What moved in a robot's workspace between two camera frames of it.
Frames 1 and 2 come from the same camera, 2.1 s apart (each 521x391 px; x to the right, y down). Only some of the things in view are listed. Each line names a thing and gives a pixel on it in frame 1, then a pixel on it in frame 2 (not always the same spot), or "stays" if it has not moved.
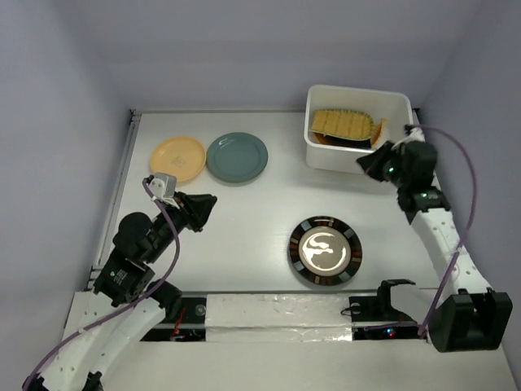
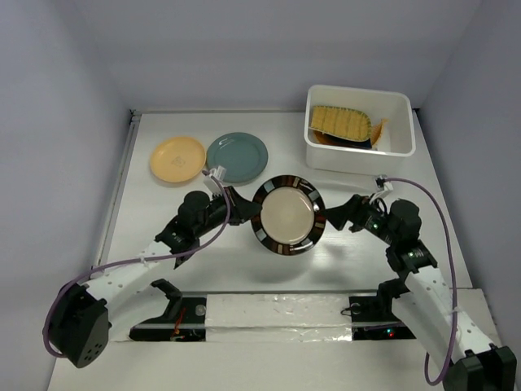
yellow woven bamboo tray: (345, 124) stays
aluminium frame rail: (98, 250) stays
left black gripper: (195, 208) -> (242, 209)
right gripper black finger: (376, 164) -> (352, 212)
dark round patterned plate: (326, 251) -> (291, 222)
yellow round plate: (182, 156) stays
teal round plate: (236, 157) stays
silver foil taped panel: (278, 318) stays
